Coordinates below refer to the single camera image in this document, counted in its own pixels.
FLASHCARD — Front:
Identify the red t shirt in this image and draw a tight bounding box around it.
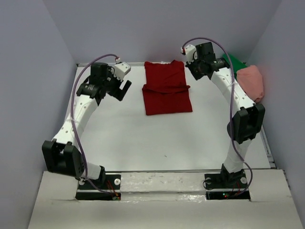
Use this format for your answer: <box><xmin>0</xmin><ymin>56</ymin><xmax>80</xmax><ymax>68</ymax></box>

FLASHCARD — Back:
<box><xmin>142</xmin><ymin>60</ymin><xmax>193</xmax><ymax>116</ymax></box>

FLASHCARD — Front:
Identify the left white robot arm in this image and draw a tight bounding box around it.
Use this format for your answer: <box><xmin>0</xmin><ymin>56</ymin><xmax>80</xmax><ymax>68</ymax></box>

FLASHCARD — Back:
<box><xmin>42</xmin><ymin>62</ymin><xmax>132</xmax><ymax>188</ymax></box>

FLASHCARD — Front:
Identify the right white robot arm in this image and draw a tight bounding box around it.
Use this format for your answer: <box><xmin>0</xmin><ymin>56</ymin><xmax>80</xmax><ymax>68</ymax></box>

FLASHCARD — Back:
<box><xmin>182</xmin><ymin>42</ymin><xmax>265</xmax><ymax>190</ymax></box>

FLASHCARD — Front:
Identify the green t shirt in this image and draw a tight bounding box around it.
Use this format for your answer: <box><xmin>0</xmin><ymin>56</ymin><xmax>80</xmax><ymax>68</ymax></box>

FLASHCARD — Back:
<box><xmin>222</xmin><ymin>53</ymin><xmax>247</xmax><ymax>79</ymax></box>

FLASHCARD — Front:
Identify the pink t shirt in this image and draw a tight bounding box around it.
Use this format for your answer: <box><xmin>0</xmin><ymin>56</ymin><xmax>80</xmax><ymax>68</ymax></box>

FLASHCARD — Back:
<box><xmin>237</xmin><ymin>65</ymin><xmax>264</xmax><ymax>103</ymax></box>

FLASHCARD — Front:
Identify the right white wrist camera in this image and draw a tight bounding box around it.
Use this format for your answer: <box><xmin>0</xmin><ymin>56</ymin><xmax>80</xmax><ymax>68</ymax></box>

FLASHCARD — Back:
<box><xmin>181</xmin><ymin>44</ymin><xmax>197</xmax><ymax>63</ymax></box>

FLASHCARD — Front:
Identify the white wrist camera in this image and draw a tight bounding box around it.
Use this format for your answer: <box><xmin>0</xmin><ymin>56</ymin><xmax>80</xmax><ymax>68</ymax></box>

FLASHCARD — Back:
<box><xmin>181</xmin><ymin>44</ymin><xmax>197</xmax><ymax>63</ymax></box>
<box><xmin>113</xmin><ymin>62</ymin><xmax>131</xmax><ymax>82</ymax></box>

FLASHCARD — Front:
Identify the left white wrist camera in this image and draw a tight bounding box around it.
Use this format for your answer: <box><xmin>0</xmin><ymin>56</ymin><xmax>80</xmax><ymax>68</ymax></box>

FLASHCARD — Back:
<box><xmin>113</xmin><ymin>62</ymin><xmax>131</xmax><ymax>82</ymax></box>

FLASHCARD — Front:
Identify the aluminium rail frame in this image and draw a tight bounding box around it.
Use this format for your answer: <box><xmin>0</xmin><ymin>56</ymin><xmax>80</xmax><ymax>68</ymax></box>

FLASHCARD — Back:
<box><xmin>76</xmin><ymin>62</ymin><xmax>221</xmax><ymax>68</ymax></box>

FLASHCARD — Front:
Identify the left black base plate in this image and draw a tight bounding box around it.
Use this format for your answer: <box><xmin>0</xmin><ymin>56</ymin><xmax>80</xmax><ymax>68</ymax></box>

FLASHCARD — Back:
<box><xmin>75</xmin><ymin>173</ymin><xmax>122</xmax><ymax>201</ymax></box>

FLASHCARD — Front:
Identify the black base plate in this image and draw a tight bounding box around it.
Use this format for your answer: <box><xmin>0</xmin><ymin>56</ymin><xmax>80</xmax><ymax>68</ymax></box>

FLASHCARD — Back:
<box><xmin>203</xmin><ymin>173</ymin><xmax>251</xmax><ymax>200</ymax></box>
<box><xmin>75</xmin><ymin>173</ymin><xmax>122</xmax><ymax>201</ymax></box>

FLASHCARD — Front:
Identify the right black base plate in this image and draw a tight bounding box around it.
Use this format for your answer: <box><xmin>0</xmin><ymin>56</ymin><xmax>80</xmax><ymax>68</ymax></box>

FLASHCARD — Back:
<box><xmin>203</xmin><ymin>173</ymin><xmax>251</xmax><ymax>200</ymax></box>

